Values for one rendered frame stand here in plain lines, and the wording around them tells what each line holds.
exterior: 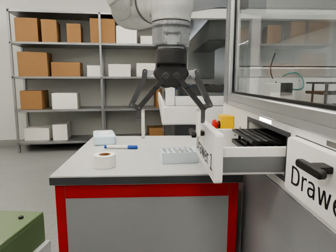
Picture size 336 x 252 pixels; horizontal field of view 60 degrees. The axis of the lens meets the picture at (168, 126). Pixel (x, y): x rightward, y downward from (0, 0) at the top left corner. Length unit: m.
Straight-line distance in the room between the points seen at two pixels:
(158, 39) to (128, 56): 4.21
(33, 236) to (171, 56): 0.45
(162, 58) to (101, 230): 0.57
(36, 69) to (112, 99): 1.21
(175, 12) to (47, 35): 3.93
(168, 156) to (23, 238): 0.58
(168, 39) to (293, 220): 0.47
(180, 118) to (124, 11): 0.88
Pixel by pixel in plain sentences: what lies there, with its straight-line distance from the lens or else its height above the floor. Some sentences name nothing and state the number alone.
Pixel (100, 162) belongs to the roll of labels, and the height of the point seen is 0.78.
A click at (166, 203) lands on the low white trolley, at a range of 0.93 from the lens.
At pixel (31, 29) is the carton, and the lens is 4.65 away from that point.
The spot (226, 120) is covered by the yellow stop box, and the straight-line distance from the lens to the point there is 1.08.
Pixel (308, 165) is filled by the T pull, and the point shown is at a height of 0.91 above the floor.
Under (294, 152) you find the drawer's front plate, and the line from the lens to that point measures 0.62.
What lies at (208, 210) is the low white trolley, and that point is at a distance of 0.96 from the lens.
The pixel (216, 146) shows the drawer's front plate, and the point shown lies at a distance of 0.62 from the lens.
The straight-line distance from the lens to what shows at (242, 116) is 0.98.
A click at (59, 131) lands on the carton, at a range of 4.61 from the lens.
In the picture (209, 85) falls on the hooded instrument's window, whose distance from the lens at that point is 1.59.
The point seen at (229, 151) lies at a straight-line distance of 0.65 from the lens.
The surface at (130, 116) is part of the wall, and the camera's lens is 4.91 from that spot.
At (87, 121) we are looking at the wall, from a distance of 4.95.
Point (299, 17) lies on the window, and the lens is 0.71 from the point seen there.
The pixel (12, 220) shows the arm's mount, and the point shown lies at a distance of 0.57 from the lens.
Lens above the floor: 1.04
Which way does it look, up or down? 9 degrees down
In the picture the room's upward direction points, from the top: straight up
